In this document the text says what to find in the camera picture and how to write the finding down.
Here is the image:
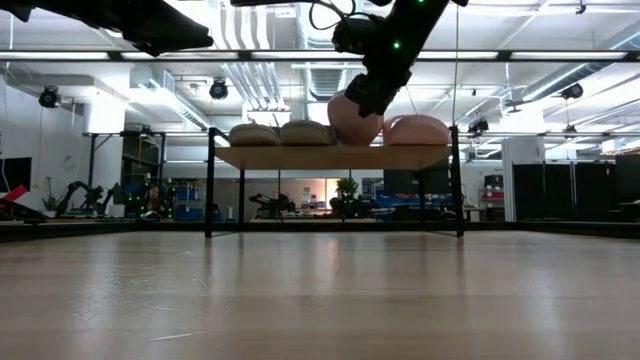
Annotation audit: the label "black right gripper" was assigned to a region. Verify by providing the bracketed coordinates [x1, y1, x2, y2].
[344, 49, 416, 119]

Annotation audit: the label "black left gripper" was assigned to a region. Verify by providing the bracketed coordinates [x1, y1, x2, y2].
[74, 0, 215, 57]

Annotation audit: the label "pink rubber slide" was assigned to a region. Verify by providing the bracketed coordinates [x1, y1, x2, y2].
[381, 113, 452, 147]
[326, 89, 386, 147]

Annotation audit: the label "grey rubber slide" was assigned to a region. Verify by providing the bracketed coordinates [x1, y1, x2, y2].
[279, 119, 339, 148]
[228, 123, 283, 148]

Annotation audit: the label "background potted green plant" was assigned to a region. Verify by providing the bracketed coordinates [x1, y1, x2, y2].
[335, 176, 361, 202]

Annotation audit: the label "black room divider panels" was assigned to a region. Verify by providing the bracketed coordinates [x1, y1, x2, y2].
[512, 160, 617, 222]

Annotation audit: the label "red background object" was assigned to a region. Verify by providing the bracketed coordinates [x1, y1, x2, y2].
[0, 184, 29, 204]

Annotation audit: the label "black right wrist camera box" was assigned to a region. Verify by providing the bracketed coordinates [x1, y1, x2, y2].
[331, 16, 387, 56]

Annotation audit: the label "wooden shelf with black frame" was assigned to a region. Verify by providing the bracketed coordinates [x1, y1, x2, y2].
[204, 125, 466, 239]

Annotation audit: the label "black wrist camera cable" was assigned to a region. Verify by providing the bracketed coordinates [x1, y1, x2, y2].
[308, 0, 359, 32]

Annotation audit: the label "black neighbouring rig frame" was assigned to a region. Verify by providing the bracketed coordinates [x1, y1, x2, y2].
[82, 128, 640, 215]

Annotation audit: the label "black wall monitor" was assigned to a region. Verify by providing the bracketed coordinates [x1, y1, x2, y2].
[0, 157, 33, 193]

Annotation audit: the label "black metal table frame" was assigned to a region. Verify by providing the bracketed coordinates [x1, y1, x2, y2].
[0, 219, 640, 244]

